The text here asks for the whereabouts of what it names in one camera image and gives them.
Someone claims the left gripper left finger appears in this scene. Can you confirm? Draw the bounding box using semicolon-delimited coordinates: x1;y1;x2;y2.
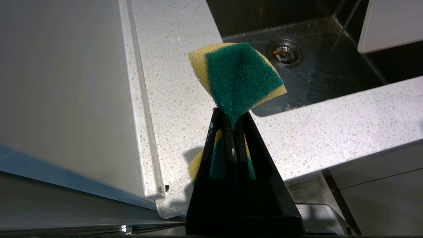
186;108;240;235

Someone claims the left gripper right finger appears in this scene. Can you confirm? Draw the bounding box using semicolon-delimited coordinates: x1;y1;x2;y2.
236;112;305;235

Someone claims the yellow and green scrub sponge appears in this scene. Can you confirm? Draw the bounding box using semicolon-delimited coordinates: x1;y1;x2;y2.
188;42;287;181

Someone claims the white cutting board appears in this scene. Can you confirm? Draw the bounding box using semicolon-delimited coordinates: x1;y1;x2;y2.
357;0;423;54

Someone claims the grey cabinet door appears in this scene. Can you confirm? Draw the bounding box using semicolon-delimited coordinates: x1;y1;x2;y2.
330;142;423;236

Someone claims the black kitchen sink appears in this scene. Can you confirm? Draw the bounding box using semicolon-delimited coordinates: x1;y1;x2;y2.
207;0;423;118

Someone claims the metal sink drain strainer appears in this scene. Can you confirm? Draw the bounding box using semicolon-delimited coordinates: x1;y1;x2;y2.
266;39;304;68

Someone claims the grey metal panel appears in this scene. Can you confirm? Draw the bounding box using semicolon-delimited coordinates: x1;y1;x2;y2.
0;0;166;211

